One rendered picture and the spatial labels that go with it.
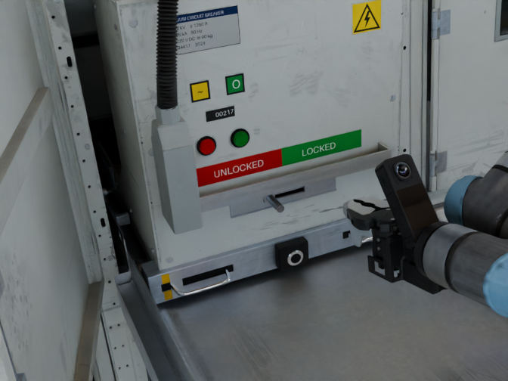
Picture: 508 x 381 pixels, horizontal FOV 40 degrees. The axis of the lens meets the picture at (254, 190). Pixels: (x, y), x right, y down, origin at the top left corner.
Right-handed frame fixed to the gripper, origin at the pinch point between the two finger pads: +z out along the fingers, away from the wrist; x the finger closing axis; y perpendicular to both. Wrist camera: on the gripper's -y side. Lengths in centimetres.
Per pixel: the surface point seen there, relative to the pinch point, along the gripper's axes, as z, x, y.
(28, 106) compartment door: 22.5, -39.0, -18.2
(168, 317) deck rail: 26.5, -22.3, 21.8
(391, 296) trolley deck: 10.7, 13.4, 22.6
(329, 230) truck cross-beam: 26.3, 11.1, 13.8
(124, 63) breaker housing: 23.3, -23.8, -22.3
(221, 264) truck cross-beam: 28.2, -10.5, 15.5
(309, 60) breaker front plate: 20.4, 6.8, -18.9
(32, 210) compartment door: 13.6, -42.1, -5.3
